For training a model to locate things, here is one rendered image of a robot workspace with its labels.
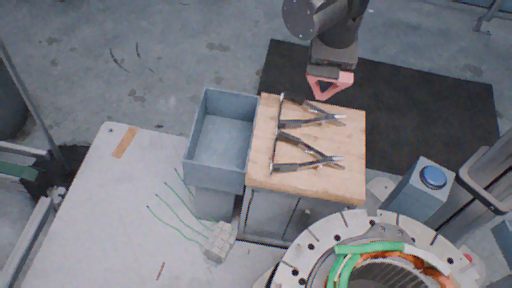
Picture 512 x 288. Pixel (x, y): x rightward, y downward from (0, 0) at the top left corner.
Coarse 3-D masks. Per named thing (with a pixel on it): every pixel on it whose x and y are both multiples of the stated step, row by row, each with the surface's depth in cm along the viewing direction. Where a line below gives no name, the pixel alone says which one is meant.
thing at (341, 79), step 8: (312, 64) 61; (320, 64) 61; (312, 72) 60; (320, 72) 60; (328, 72) 60; (336, 72) 60; (344, 72) 61; (312, 80) 61; (328, 80) 60; (336, 80) 60; (344, 80) 60; (352, 80) 60; (312, 88) 64; (328, 88) 65; (336, 88) 63; (320, 96) 66; (328, 96) 66
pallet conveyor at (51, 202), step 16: (0, 144) 98; (16, 144) 99; (0, 160) 99; (48, 160) 100; (0, 176) 97; (16, 176) 97; (32, 176) 98; (48, 176) 101; (16, 192) 103; (32, 192) 102; (48, 192) 106; (64, 192) 106; (48, 208) 101; (32, 224) 99; (32, 240) 97; (16, 256) 94; (0, 272) 92; (16, 272) 93
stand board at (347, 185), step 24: (264, 96) 79; (264, 120) 76; (360, 120) 78; (264, 144) 73; (288, 144) 73; (312, 144) 74; (336, 144) 74; (360, 144) 75; (264, 168) 70; (312, 168) 71; (336, 168) 71; (360, 168) 72; (288, 192) 70; (312, 192) 69; (336, 192) 69; (360, 192) 69
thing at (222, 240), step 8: (224, 224) 90; (216, 232) 89; (224, 232) 88; (232, 232) 89; (208, 240) 88; (216, 240) 88; (224, 240) 88; (232, 240) 88; (208, 248) 87; (216, 248) 86; (224, 248) 87; (208, 256) 88; (216, 256) 86; (224, 256) 86; (208, 264) 89; (216, 264) 88
